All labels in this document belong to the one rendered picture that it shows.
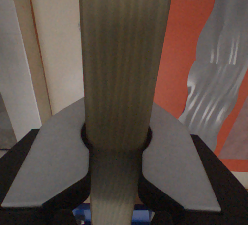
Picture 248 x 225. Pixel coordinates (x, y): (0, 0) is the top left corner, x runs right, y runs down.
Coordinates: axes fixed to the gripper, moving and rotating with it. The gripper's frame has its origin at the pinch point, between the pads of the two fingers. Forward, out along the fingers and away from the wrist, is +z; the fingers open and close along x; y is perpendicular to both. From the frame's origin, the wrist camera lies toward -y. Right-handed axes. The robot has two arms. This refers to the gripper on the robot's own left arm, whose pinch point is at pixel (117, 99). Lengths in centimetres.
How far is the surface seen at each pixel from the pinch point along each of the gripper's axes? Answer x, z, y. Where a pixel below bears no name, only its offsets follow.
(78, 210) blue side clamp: -5.7, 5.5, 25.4
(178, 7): 6.0, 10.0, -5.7
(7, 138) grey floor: -93, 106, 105
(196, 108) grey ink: 11.0, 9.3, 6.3
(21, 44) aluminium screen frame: -9.4, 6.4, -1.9
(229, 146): 18.9, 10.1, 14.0
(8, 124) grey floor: -88, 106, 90
